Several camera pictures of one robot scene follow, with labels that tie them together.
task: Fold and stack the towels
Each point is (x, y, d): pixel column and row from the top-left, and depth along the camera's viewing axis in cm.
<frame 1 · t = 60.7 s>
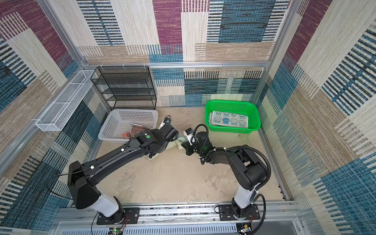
left hand: (159, 134, 78), fingers closed
right hand: (182, 145, 92), fingers closed
white plastic laundry basket: (121, 126, 111), on the table
green plastic basket: (244, 107, 113), point 8 cm above the table
blue bunny pattern towel: (228, 119, 110), point 4 cm above the table
red pink towel: (134, 130, 105), point 4 cm above the table

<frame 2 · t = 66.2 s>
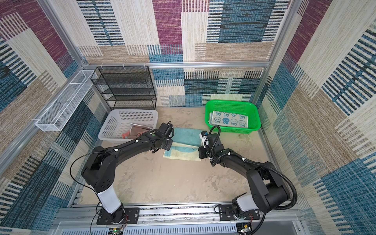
left hand: (166, 140, 92), fingers closed
right hand: (200, 150, 90), fingers closed
the named things where they were.

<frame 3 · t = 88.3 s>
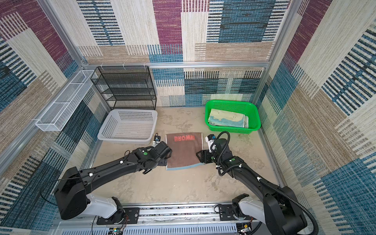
left hand: (159, 155, 83), fingers open
right hand: (201, 155, 85), fingers open
red pink towel: (184, 147, 99), on the table
pale green teal towel: (227, 118, 110), point 5 cm above the table
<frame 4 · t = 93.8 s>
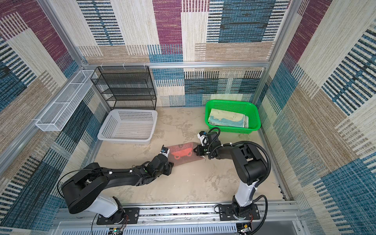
left hand: (170, 161, 90), fingers open
right hand: (194, 151, 96), fingers closed
red pink towel: (181, 153, 96), on the table
